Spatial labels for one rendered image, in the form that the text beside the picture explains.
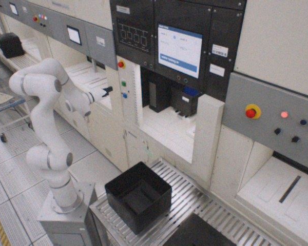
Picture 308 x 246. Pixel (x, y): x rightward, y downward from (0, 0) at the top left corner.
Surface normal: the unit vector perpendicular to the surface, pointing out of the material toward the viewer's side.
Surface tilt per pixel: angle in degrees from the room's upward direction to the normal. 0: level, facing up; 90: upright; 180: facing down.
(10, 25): 90
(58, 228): 90
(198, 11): 90
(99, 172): 0
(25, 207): 0
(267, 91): 90
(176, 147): 0
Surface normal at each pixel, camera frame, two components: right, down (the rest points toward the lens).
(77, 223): -0.04, 0.60
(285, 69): -0.73, 0.42
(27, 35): 0.68, 0.43
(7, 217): -0.02, -0.80
